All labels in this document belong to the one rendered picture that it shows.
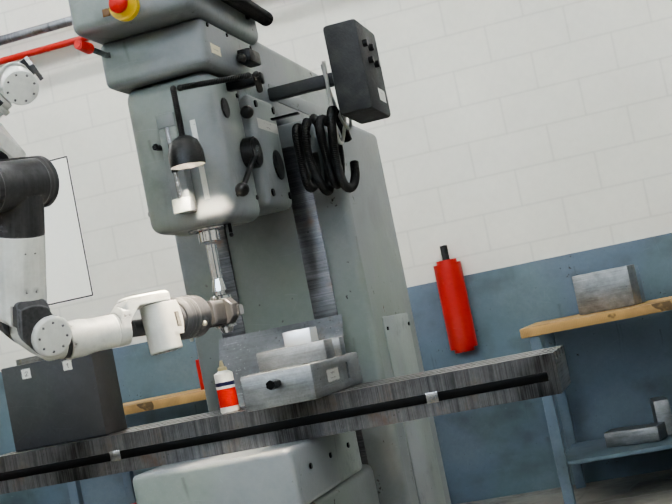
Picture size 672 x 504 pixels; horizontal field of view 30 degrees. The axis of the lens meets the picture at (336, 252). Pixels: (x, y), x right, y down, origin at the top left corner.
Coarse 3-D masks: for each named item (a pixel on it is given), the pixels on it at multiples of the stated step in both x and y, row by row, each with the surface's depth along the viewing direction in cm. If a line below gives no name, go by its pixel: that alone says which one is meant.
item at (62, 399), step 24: (24, 360) 278; (72, 360) 274; (96, 360) 274; (24, 384) 276; (48, 384) 275; (72, 384) 274; (96, 384) 272; (24, 408) 276; (48, 408) 275; (72, 408) 273; (96, 408) 272; (120, 408) 281; (24, 432) 276; (48, 432) 275; (72, 432) 273; (96, 432) 272
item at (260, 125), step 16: (256, 112) 282; (272, 112) 294; (256, 128) 280; (272, 128) 292; (272, 144) 289; (272, 160) 286; (256, 176) 279; (272, 176) 284; (272, 192) 280; (288, 192) 293; (272, 208) 286; (288, 208) 295
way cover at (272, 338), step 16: (320, 320) 302; (336, 320) 301; (240, 336) 307; (256, 336) 306; (272, 336) 304; (320, 336) 300; (336, 336) 299; (224, 352) 307; (240, 352) 305; (256, 352) 304; (240, 368) 303; (256, 368) 302; (240, 384) 301; (240, 400) 298
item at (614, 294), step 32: (576, 288) 614; (608, 288) 607; (640, 288) 625; (576, 320) 583; (608, 320) 579; (576, 448) 628; (608, 448) 605; (640, 448) 583; (128, 480) 713; (576, 480) 649
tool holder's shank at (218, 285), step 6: (210, 246) 270; (216, 246) 271; (210, 252) 270; (216, 252) 270; (210, 258) 270; (216, 258) 270; (210, 264) 270; (216, 264) 270; (210, 270) 270; (216, 270) 269; (216, 276) 269; (222, 276) 270; (216, 282) 269; (222, 282) 270; (216, 288) 269; (222, 288) 269; (216, 294) 269; (222, 294) 269
